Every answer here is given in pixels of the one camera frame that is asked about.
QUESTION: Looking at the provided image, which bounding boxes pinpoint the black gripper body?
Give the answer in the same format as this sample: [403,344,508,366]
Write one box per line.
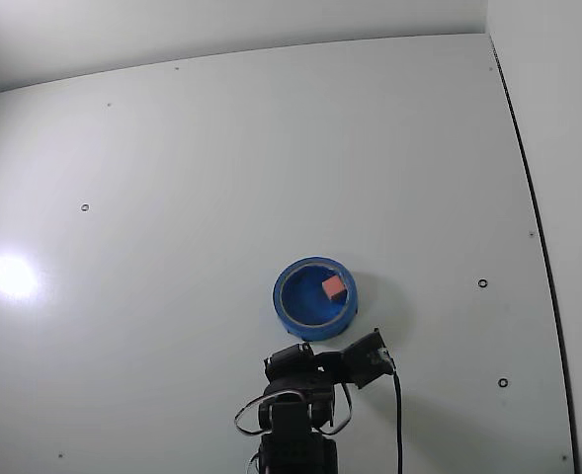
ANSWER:
[262,342,352,390]

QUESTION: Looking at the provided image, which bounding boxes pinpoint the orange foam block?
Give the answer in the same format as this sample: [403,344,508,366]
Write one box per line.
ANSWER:
[321,275,346,301]

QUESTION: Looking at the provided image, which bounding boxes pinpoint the blue tape roll bin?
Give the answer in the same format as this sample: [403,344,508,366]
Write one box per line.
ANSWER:
[272,255,360,342]

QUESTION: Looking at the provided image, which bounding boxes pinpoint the black white servo cable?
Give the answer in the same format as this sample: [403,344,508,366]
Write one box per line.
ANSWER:
[319,382,354,437]
[233,389,301,437]

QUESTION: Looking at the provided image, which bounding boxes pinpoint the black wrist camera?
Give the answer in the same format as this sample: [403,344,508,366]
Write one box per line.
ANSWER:
[342,327,396,391]

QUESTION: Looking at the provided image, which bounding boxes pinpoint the black camera cable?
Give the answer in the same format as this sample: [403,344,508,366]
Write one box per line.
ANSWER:
[387,362,404,474]

